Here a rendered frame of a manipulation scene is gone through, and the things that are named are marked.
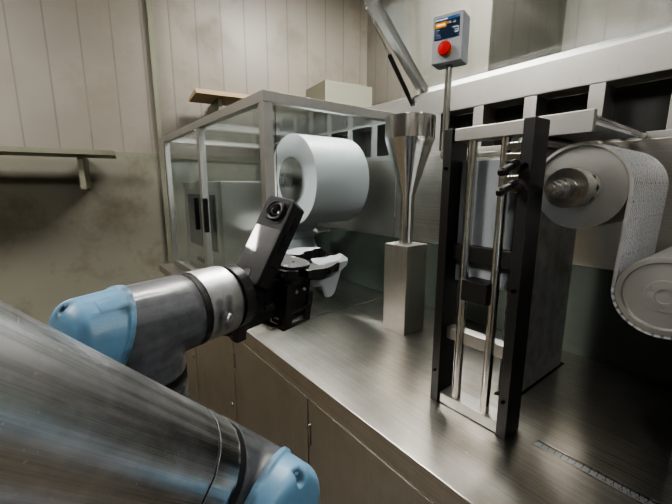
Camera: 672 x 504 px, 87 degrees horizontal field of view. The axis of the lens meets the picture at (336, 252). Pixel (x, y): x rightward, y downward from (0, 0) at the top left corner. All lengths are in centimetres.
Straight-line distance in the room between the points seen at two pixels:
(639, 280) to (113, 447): 70
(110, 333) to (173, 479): 14
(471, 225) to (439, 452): 39
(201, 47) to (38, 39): 108
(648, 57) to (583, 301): 56
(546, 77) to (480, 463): 92
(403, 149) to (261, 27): 290
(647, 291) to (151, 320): 68
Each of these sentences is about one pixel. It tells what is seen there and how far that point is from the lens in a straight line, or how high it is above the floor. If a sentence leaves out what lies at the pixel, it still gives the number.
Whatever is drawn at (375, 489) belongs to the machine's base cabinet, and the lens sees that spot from 86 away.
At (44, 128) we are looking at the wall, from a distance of 339.
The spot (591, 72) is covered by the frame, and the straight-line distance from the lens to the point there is 112.
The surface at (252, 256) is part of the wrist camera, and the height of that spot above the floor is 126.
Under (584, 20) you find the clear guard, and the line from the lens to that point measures 114.
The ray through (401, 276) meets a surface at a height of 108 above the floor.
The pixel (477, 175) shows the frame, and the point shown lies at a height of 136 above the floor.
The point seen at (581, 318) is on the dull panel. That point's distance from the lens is 113.
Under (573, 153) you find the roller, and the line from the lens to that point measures 75.
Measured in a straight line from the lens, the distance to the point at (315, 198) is 116.
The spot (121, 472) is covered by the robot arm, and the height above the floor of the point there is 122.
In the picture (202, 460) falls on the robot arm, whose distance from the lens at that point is 24.
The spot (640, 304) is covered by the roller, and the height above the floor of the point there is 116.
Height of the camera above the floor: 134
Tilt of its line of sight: 10 degrees down
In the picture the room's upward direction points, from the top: straight up
